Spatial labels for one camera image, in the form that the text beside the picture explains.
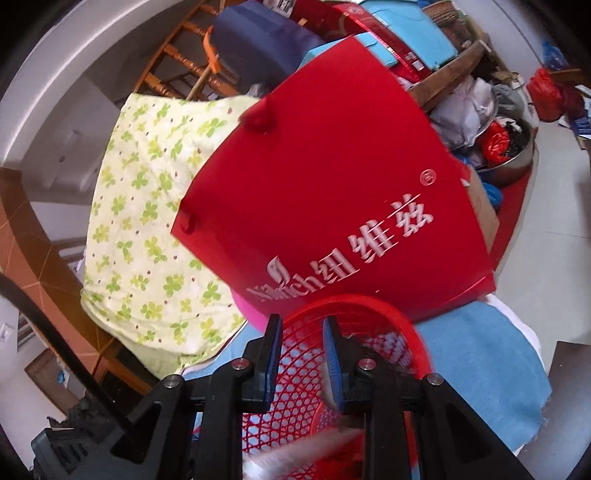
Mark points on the large red plastic bag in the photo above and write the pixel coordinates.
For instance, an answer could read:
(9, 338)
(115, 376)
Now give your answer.
(549, 94)

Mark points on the white cloth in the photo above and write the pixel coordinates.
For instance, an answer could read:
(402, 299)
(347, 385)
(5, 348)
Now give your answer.
(519, 323)

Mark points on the orange plastic piece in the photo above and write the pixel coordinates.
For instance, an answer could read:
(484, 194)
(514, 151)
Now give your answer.
(210, 50)

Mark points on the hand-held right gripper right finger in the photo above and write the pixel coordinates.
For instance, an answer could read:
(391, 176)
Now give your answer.
(333, 364)

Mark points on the dark brown cabinet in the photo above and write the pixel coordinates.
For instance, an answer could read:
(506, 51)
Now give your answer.
(572, 378)

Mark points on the wooden spindle chair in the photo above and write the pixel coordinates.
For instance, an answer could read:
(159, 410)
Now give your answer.
(184, 55)

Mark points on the red plastic mesh basket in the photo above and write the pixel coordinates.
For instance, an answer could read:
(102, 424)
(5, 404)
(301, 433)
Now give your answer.
(302, 369)

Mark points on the light blue cloth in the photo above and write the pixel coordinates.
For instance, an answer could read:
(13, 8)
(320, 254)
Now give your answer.
(485, 369)

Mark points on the cardboard box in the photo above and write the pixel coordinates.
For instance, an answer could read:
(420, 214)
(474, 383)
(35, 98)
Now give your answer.
(482, 212)

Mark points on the wooden bench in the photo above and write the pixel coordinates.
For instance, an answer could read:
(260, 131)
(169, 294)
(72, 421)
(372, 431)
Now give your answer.
(443, 78)

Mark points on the red carton box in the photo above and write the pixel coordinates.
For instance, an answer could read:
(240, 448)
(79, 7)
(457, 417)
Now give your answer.
(392, 46)

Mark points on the metal basin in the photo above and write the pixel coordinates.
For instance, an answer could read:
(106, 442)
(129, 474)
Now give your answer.
(524, 152)

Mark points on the blue plastic bag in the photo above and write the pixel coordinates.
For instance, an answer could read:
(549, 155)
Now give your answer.
(493, 196)
(553, 55)

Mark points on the red paper bag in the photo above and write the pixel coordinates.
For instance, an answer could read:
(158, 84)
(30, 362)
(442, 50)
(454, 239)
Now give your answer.
(323, 184)

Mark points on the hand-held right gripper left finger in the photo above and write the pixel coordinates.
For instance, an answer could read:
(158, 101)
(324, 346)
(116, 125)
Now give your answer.
(272, 344)

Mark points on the small red plastic bag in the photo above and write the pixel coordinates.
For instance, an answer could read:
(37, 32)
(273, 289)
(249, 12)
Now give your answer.
(496, 143)

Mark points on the green clover print blanket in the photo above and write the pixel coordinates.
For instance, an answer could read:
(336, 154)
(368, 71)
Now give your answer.
(138, 230)

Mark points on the white clothing pile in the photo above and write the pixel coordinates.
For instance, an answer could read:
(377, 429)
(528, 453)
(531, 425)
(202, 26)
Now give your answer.
(461, 110)

